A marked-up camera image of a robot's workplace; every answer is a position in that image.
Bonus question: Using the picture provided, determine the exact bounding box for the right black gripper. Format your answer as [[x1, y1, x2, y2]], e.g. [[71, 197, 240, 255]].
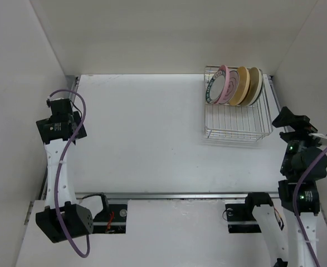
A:
[[272, 105, 327, 175]]

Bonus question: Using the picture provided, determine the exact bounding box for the wire dish rack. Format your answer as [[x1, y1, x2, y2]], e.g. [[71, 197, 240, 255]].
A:
[[204, 65, 272, 142]]

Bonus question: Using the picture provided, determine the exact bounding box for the cream plate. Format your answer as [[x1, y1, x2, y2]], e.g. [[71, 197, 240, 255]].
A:
[[245, 67, 262, 106]]

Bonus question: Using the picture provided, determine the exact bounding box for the yellow plate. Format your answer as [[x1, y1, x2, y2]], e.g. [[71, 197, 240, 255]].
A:
[[229, 66, 250, 106]]

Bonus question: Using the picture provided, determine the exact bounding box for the pink plate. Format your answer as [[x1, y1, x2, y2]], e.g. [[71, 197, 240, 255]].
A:
[[216, 65, 240, 104]]

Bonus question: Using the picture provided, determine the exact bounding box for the white green-rimmed plate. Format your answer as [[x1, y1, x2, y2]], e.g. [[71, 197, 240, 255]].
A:
[[206, 65, 228, 103]]

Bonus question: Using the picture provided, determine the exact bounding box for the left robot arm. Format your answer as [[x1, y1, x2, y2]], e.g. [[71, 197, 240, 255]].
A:
[[36, 98, 110, 243]]

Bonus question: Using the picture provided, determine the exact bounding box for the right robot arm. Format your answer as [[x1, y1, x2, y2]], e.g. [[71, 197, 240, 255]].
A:
[[243, 107, 327, 266]]

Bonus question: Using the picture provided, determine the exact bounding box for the aluminium front rail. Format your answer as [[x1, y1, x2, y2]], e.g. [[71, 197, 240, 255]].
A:
[[45, 191, 281, 200]]

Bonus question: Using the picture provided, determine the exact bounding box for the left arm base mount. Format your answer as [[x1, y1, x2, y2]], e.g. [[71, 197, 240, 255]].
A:
[[93, 204, 128, 234]]

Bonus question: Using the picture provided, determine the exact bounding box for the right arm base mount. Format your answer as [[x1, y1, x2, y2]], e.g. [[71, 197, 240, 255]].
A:
[[223, 203, 261, 234]]

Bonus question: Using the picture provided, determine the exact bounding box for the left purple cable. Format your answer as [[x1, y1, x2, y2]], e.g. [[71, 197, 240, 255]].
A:
[[46, 89, 91, 257]]

